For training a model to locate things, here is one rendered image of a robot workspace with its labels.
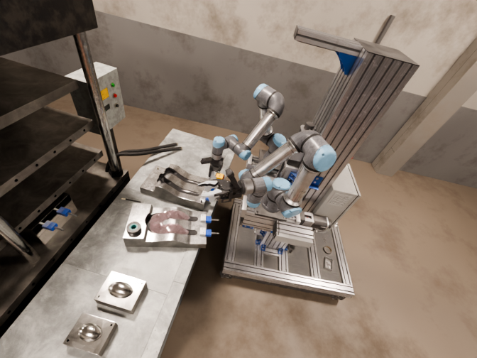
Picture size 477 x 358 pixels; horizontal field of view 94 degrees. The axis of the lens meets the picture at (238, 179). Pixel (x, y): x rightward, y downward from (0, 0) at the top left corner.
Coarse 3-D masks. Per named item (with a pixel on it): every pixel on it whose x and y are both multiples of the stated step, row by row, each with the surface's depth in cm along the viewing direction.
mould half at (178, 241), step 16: (144, 208) 150; (160, 208) 157; (176, 208) 156; (144, 224) 142; (192, 224) 155; (128, 240) 136; (144, 240) 137; (160, 240) 140; (176, 240) 141; (192, 240) 147
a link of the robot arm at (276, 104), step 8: (272, 96) 141; (280, 96) 141; (272, 104) 141; (280, 104) 141; (272, 112) 141; (280, 112) 142; (264, 120) 143; (272, 120) 143; (256, 128) 144; (264, 128) 143; (248, 136) 145; (256, 136) 144; (240, 144) 147; (248, 144) 144; (240, 152) 145; (248, 152) 144
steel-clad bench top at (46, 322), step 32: (160, 160) 199; (192, 160) 207; (224, 160) 216; (128, 192) 169; (96, 224) 147; (96, 256) 133; (128, 256) 137; (160, 256) 141; (192, 256) 145; (64, 288) 119; (96, 288) 122; (160, 288) 129; (32, 320) 108; (64, 320) 110; (128, 320) 115; (160, 320) 118; (0, 352) 99; (32, 352) 101; (64, 352) 103; (128, 352) 107
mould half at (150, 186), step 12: (156, 168) 183; (180, 168) 180; (156, 180) 175; (180, 180) 175; (204, 180) 181; (144, 192) 171; (156, 192) 167; (168, 192) 164; (180, 192) 168; (180, 204) 171; (192, 204) 167; (204, 204) 169
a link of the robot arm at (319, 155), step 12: (312, 144) 106; (324, 144) 104; (312, 156) 105; (324, 156) 101; (312, 168) 108; (324, 168) 107; (300, 180) 118; (312, 180) 118; (288, 192) 129; (300, 192) 123; (288, 204) 129; (300, 204) 130; (288, 216) 134
